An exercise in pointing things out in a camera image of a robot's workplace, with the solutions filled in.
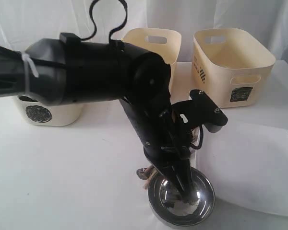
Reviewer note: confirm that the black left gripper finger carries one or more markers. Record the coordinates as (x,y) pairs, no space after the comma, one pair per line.
(189,193)
(173,174)

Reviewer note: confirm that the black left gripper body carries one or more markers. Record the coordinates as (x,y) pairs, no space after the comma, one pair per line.
(164,129)

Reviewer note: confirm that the steel bowl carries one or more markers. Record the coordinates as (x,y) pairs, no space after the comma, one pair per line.
(168,205)

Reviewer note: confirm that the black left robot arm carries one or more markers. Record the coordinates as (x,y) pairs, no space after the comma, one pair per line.
(69,71)

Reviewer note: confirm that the wooden chopstick lower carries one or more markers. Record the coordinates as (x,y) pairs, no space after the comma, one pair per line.
(146,185)

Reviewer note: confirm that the steel spoon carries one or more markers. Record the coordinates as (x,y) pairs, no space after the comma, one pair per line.
(145,173)

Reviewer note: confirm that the white rectangular plate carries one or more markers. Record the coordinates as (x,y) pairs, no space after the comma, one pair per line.
(247,165)

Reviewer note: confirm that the cream bin with square mark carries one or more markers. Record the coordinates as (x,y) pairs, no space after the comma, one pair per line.
(230,66)

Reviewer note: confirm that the cream bin with triangle mark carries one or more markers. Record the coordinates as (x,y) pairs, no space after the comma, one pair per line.
(164,42)

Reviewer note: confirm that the cream bin with circle mark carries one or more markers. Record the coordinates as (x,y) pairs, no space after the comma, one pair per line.
(35,112)

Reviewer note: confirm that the white backdrop curtain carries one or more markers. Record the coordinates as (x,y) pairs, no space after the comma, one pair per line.
(23,22)

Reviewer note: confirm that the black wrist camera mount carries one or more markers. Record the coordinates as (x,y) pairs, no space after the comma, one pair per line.
(199,110)

